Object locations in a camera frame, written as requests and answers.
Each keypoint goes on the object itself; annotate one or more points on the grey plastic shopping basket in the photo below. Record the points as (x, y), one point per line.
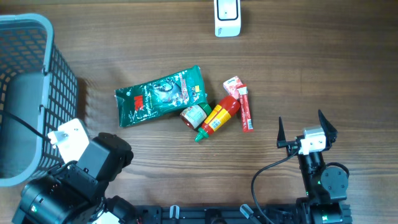
(39, 92)

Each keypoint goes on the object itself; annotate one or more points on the pink white tissue pack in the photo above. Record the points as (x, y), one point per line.
(231, 86)

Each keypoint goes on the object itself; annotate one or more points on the red sauce bottle yellow label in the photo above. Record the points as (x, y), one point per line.
(222, 112)

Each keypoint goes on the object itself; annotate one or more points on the green snack bag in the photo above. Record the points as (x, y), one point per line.
(158, 97)

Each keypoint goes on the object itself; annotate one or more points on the red snack sachet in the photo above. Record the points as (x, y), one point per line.
(245, 111)

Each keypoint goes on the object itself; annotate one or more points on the white barcode scanner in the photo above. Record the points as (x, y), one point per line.
(227, 18)

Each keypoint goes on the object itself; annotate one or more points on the small jar green lid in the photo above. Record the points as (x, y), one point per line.
(193, 116)

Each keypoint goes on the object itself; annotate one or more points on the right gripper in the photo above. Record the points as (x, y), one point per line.
(291, 145)

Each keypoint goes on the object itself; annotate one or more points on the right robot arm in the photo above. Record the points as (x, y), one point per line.
(325, 183)

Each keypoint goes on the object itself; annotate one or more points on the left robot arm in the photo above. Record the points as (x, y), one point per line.
(71, 193)

